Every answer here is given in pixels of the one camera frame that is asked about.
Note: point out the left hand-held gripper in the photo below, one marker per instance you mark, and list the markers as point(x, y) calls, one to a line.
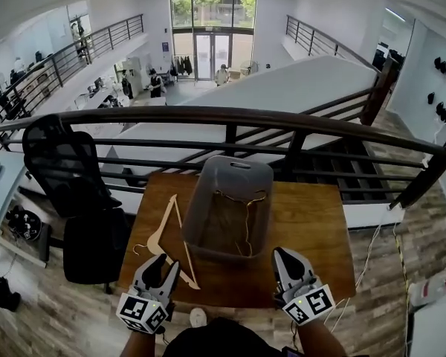
point(137, 311)

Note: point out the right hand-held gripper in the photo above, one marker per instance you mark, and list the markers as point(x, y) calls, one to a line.
point(310, 305)

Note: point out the light wooden hanger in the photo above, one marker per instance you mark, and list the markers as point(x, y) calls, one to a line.
point(155, 244)

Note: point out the translucent white plastic bin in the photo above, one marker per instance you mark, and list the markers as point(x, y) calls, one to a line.
point(223, 257)

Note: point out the brown wire hanger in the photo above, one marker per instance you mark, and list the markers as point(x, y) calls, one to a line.
point(247, 221)

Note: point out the person's right forearm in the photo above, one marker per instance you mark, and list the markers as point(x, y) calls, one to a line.
point(317, 338)

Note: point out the person's left forearm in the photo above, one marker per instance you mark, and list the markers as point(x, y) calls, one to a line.
point(137, 344)

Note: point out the dark coats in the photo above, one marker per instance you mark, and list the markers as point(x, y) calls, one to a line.
point(186, 65)

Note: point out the person's white shoe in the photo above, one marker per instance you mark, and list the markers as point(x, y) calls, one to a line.
point(198, 317)

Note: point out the black mesh office chair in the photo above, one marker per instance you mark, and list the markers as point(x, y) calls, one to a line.
point(93, 244)

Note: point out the person's black shirt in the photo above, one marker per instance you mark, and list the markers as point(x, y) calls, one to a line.
point(226, 338)

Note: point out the dark staircase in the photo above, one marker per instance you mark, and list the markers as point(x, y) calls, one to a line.
point(357, 164)

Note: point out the white plastic bag red print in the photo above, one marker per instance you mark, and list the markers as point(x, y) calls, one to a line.
point(431, 290)

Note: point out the black round basket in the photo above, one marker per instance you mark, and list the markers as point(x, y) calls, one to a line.
point(18, 223)

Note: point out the black bag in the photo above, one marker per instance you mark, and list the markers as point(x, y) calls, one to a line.
point(2, 292)

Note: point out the dark railing with wooden handrail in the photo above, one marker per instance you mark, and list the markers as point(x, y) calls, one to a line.
point(223, 114)

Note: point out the white-legged pale blue table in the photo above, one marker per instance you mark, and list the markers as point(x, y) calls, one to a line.
point(0, 199)

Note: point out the black metal mezzanine railing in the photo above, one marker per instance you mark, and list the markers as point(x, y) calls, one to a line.
point(312, 43)
point(58, 73)

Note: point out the large glass window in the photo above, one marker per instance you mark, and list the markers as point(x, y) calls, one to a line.
point(202, 6)

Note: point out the group of black wall-hung devices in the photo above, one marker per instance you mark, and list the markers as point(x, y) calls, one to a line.
point(440, 63)

